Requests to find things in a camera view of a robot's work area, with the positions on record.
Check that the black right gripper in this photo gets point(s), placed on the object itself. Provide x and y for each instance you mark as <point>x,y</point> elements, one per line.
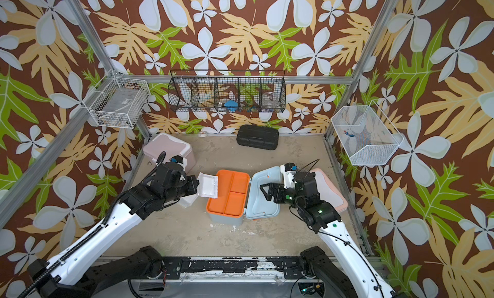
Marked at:
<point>275,187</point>

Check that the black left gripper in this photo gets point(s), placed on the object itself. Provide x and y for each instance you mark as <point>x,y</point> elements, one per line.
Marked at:
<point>193,186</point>

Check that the grey box orange handle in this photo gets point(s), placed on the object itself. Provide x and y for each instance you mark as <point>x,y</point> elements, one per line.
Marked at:
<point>239,196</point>

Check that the white and salmon first aid box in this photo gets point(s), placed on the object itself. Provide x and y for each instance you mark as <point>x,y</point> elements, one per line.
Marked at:
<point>329,192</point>

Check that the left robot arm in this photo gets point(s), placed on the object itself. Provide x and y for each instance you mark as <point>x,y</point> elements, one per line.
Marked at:
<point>72,272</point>

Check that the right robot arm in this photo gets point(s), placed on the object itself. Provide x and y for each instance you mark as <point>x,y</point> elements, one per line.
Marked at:
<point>356,277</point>

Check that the pink medicine chest box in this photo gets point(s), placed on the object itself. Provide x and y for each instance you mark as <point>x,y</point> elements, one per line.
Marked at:
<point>172,146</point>

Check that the black hard case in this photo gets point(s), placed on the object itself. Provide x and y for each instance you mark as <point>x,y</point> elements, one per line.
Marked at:
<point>260,137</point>

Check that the blue item in black basket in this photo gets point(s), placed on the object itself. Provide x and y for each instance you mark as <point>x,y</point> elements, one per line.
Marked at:
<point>231,106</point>

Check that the white mesh basket right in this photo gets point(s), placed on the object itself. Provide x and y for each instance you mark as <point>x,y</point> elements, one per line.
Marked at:
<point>366,134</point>

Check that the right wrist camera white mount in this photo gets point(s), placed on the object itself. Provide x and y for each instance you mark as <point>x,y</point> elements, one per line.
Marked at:
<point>288,172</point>

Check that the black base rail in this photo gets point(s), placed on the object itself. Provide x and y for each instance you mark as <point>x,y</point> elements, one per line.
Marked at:
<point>284,267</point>

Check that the white wire basket left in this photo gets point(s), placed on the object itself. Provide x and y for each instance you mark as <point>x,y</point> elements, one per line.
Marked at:
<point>119,102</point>

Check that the black wire basket rear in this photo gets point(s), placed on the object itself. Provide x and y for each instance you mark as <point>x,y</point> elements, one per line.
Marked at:
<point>253,90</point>

